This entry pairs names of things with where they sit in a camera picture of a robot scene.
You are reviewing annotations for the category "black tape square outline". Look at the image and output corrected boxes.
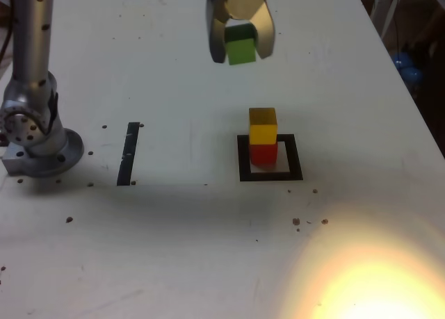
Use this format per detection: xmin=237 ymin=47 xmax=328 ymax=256
xmin=236 ymin=133 xmax=304 ymax=183

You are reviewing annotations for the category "red cube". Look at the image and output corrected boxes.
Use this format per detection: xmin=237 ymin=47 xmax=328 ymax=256
xmin=249 ymin=142 xmax=279 ymax=167

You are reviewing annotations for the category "white metal frame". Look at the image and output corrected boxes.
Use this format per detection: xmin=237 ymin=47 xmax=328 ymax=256
xmin=370 ymin=0 xmax=407 ymax=38

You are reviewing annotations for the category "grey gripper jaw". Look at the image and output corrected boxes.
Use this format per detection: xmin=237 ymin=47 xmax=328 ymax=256
xmin=225 ymin=0 xmax=277 ymax=60
xmin=207 ymin=0 xmax=230 ymax=65

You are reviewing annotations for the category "yellow cube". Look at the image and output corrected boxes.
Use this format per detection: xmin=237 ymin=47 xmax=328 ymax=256
xmin=248 ymin=107 xmax=278 ymax=145

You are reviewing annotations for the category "black tape strip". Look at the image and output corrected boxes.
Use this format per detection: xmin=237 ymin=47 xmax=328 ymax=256
xmin=116 ymin=122 xmax=140 ymax=187

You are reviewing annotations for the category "blue round object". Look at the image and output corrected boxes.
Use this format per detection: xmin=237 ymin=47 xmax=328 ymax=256
xmin=391 ymin=51 xmax=424 ymax=86

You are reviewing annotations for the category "green cube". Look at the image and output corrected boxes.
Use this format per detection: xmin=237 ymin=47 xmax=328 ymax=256
xmin=224 ymin=23 xmax=258 ymax=66

